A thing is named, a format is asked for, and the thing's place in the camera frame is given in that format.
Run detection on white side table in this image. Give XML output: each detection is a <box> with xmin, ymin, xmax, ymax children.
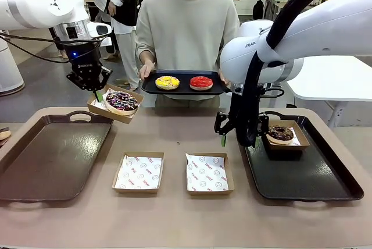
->
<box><xmin>286</xmin><ymin>55</ymin><xmax>372</xmax><ymax>129</ymax></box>

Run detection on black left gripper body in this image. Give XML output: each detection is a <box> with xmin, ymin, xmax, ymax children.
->
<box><xmin>60</xmin><ymin>40</ymin><xmax>102</xmax><ymax>86</ymax></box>

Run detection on white printed paper liner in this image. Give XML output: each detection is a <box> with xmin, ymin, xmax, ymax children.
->
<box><xmin>290</xmin><ymin>128</ymin><xmax>302</xmax><ymax>147</ymax></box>
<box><xmin>185</xmin><ymin>153</ymin><xmax>230</xmax><ymax>192</ymax></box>
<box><xmin>91</xmin><ymin>87</ymin><xmax>117</xmax><ymax>111</ymax></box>
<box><xmin>115</xmin><ymin>155</ymin><xmax>163</xmax><ymax>190</ymax></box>

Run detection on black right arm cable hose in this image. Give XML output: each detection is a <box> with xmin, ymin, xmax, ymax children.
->
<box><xmin>231</xmin><ymin>0</ymin><xmax>352</xmax><ymax>147</ymax></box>

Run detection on large black serving tray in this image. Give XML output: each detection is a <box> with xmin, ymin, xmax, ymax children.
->
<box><xmin>238</xmin><ymin>111</ymin><xmax>364</xmax><ymax>203</ymax></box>

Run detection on black backpack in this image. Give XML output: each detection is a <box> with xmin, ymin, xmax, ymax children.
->
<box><xmin>252</xmin><ymin>0</ymin><xmax>264</xmax><ymax>20</ymax></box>

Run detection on purple sprinkled chocolate donut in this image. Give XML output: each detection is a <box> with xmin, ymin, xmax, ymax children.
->
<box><xmin>105</xmin><ymin>90</ymin><xmax>140</xmax><ymax>115</ymax></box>

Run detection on brown cardboard food box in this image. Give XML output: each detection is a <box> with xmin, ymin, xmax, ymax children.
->
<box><xmin>261</xmin><ymin>120</ymin><xmax>310</xmax><ymax>151</ymax></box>
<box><xmin>87</xmin><ymin>83</ymin><xmax>145</xmax><ymax>124</ymax></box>
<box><xmin>112</xmin><ymin>152</ymin><xmax>165</xmax><ymax>194</ymax></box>
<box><xmin>185</xmin><ymin>152</ymin><xmax>235</xmax><ymax>197</ymax></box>

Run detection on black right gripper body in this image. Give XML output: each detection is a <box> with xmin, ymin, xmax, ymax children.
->
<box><xmin>255</xmin><ymin>86</ymin><xmax>269</xmax><ymax>116</ymax></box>

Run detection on yellow sprinkled donut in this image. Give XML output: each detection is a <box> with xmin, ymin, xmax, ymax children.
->
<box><xmin>155</xmin><ymin>76</ymin><xmax>180</xmax><ymax>91</ymax></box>

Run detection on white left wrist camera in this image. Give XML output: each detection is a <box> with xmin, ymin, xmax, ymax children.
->
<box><xmin>85</xmin><ymin>22</ymin><xmax>113</xmax><ymax>38</ymax></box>

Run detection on small black serving tray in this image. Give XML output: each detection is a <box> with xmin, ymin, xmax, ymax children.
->
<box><xmin>141</xmin><ymin>70</ymin><xmax>230</xmax><ymax>96</ymax></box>

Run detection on white cylindrical air purifier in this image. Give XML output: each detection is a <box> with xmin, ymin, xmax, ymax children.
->
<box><xmin>0</xmin><ymin>38</ymin><xmax>24</xmax><ymax>96</ymax></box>

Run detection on red glazed donut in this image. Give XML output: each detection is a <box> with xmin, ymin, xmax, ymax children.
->
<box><xmin>189</xmin><ymin>76</ymin><xmax>213</xmax><ymax>91</ymax></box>

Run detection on person's right forearm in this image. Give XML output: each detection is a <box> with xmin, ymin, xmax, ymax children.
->
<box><xmin>135</xmin><ymin>33</ymin><xmax>157</xmax><ymax>64</ymax></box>

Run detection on person's right hand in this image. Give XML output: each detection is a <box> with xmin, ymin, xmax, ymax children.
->
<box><xmin>138</xmin><ymin>62</ymin><xmax>156</xmax><ymax>81</ymax></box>

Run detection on person's left hand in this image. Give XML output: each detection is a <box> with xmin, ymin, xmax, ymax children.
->
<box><xmin>218</xmin><ymin>70</ymin><xmax>231</xmax><ymax>86</ymax></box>

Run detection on person in beige sweater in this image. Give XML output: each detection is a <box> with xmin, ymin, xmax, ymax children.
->
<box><xmin>135</xmin><ymin>0</ymin><xmax>241</xmax><ymax>109</ymax></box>

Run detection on large brown serving tray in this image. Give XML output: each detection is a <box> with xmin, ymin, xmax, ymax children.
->
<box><xmin>0</xmin><ymin>111</ymin><xmax>116</xmax><ymax>205</ymax></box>

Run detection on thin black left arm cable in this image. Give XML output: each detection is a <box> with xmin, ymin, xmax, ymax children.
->
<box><xmin>0</xmin><ymin>34</ymin><xmax>101</xmax><ymax>64</ymax></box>

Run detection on chocolate chip glazed donut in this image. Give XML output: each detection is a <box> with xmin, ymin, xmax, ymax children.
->
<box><xmin>267</xmin><ymin>125</ymin><xmax>295</xmax><ymax>145</ymax></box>

